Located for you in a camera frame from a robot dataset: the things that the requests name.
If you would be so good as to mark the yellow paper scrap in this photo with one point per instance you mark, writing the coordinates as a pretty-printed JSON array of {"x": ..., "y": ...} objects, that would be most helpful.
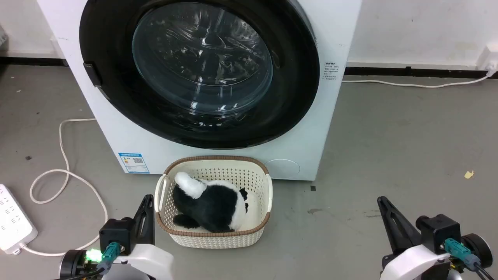
[{"x": 469, "y": 174}]

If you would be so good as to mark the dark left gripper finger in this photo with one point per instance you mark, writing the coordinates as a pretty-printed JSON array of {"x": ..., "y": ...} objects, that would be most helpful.
[
  {"x": 151, "y": 225},
  {"x": 141, "y": 221}
]

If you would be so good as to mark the round white filter cover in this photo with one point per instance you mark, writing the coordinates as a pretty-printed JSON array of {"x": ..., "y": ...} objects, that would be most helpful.
[{"x": 282, "y": 169}]

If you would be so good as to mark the white power strip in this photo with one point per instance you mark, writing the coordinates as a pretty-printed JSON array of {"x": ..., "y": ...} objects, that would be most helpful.
[{"x": 13, "y": 225}]

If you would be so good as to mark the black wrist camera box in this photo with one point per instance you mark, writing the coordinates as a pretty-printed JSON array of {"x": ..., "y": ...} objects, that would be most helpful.
[
  {"x": 116, "y": 233},
  {"x": 437, "y": 231}
]

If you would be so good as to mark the black and white panda plush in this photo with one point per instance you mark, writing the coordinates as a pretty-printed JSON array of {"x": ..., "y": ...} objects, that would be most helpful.
[{"x": 212, "y": 206}]

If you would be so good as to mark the white wall outlet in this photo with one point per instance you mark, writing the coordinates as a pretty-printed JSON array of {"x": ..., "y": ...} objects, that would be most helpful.
[{"x": 489, "y": 54}]

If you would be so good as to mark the cream plastic laundry basket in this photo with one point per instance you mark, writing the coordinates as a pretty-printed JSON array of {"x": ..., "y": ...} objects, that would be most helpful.
[{"x": 218, "y": 239}]

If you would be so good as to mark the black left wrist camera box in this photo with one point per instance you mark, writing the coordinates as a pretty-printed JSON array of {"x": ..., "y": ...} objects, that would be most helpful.
[{"x": 116, "y": 233}]

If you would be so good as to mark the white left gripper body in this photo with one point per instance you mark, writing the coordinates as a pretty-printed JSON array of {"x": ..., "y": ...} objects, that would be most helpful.
[{"x": 149, "y": 260}]

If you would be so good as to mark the black round glass washer door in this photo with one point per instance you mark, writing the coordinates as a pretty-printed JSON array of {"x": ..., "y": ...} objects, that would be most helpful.
[{"x": 116, "y": 101}]

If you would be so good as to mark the white front-load washing machine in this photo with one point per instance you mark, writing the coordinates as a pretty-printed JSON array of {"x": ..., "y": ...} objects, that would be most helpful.
[{"x": 311, "y": 136}]

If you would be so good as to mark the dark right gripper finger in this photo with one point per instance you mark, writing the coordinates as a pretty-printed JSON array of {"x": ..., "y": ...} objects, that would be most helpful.
[
  {"x": 391, "y": 229},
  {"x": 406, "y": 223}
]

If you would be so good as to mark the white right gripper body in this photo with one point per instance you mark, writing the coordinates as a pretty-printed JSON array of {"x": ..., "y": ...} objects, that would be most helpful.
[{"x": 416, "y": 264}]

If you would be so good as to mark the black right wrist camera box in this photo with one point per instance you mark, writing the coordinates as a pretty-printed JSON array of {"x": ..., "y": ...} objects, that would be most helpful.
[{"x": 437, "y": 231}]

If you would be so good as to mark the blue energy label sticker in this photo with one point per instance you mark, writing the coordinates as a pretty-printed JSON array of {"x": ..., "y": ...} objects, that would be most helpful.
[{"x": 134, "y": 163}]

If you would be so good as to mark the small text notice sticker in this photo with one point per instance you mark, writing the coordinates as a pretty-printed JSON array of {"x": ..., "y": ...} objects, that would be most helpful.
[{"x": 331, "y": 70}]

